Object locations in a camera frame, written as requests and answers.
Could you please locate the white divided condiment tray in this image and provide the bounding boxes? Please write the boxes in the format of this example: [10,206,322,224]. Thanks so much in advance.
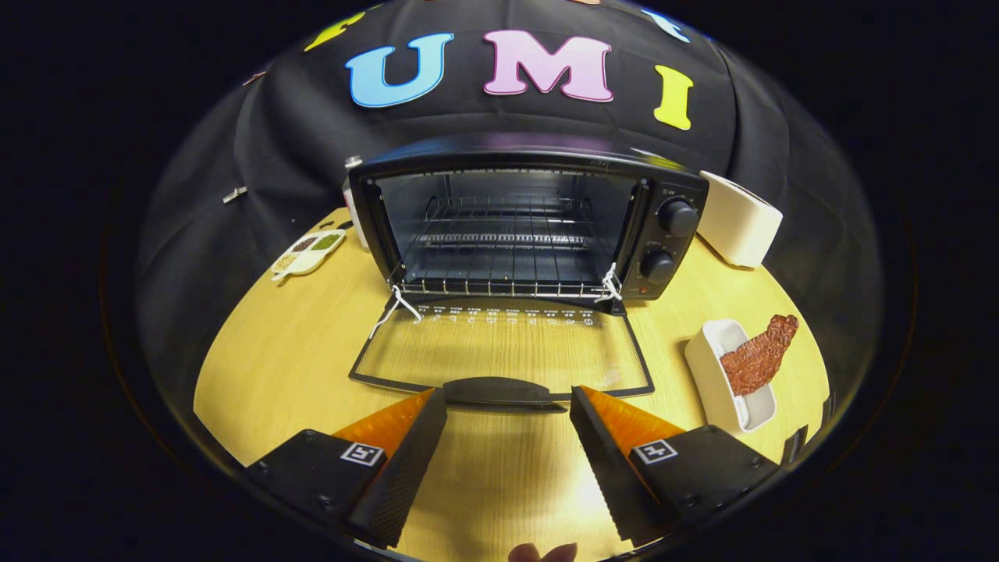
[270,229,347,282]

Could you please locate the metal oven rack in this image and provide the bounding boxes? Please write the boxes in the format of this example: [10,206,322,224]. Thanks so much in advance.
[402,195,617,301]

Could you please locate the black toaster oven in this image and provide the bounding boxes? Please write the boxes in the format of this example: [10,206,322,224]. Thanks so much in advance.
[343,133,709,413]

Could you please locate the cream white toaster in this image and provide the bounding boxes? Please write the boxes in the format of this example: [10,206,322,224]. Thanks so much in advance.
[697,170,784,269]

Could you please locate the small silver-capped shaker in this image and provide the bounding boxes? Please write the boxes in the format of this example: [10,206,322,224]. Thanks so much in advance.
[342,156,372,252]

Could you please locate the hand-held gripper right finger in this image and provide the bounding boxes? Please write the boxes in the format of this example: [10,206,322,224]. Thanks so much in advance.
[569,386,781,547]

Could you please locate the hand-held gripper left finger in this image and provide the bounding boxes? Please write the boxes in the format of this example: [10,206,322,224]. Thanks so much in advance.
[244,388,448,550]

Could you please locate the reddish-brown meat slice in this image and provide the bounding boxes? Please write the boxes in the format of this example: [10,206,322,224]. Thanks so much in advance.
[720,315,799,397]

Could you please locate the black backdrop cloth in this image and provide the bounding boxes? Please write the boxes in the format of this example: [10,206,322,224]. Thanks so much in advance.
[137,0,883,375]

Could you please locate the white rectangular dish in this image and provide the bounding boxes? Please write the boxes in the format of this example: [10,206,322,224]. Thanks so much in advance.
[684,318,777,434]

